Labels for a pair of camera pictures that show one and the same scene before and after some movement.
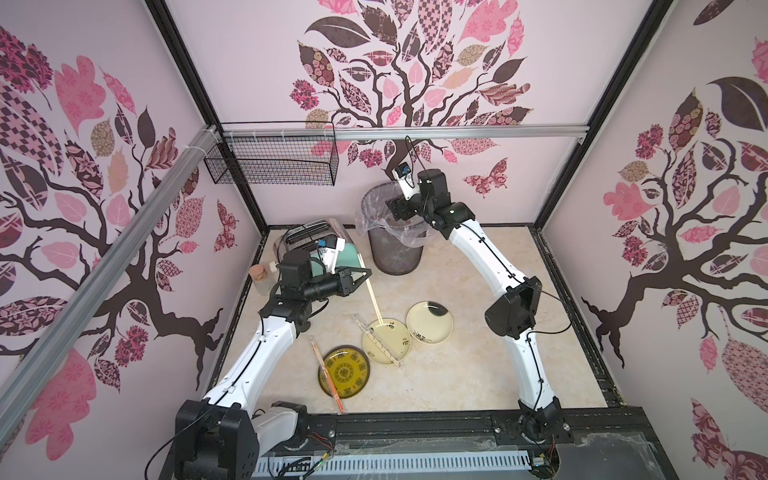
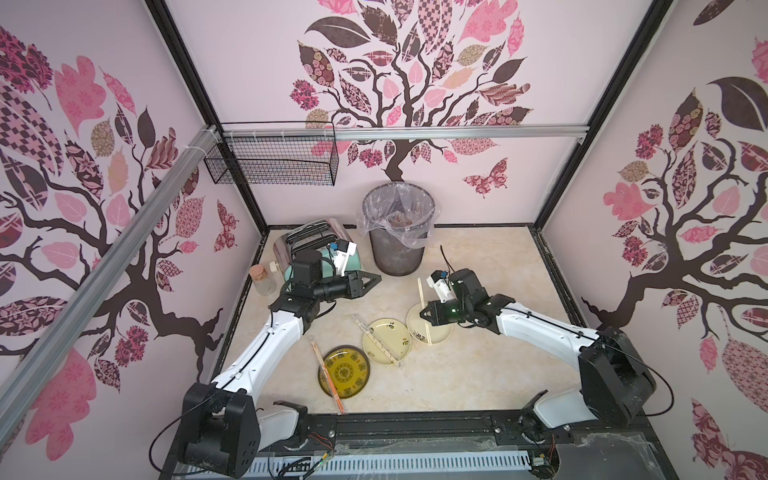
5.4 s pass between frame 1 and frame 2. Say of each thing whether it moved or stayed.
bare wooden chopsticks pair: moved
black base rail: stayed
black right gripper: moved
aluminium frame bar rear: stayed
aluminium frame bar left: stayed
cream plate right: stayed
